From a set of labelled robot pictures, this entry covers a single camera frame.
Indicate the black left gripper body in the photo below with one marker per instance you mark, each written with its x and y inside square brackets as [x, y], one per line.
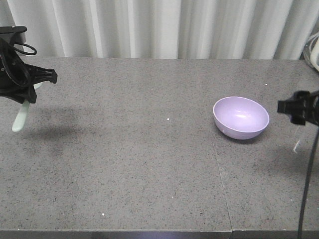
[13, 72]

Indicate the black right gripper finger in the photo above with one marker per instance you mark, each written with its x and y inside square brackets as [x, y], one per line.
[297, 104]
[298, 118]

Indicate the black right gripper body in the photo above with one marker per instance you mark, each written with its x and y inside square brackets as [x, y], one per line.
[313, 108]

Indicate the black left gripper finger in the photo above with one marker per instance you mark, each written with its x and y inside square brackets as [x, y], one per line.
[21, 95]
[38, 75]

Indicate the pale green plastic spoon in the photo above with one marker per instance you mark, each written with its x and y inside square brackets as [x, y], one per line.
[21, 117]

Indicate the purple plastic bowl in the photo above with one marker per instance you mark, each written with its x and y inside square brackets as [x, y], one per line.
[240, 118]

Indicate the white rice cooker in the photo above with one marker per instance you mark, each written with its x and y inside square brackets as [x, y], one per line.
[314, 56]

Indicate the white pleated curtain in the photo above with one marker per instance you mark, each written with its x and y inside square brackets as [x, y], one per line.
[167, 29]

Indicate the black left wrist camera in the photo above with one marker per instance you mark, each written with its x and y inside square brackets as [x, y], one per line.
[13, 34]

